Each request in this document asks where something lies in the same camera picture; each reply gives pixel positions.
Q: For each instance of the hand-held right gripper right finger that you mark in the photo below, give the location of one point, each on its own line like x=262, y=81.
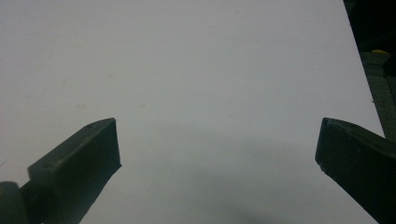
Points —
x=358, y=165

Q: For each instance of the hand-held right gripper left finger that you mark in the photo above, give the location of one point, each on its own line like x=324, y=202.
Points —
x=77, y=174

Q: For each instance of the dark metal stand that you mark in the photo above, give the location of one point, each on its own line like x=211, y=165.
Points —
x=380, y=62

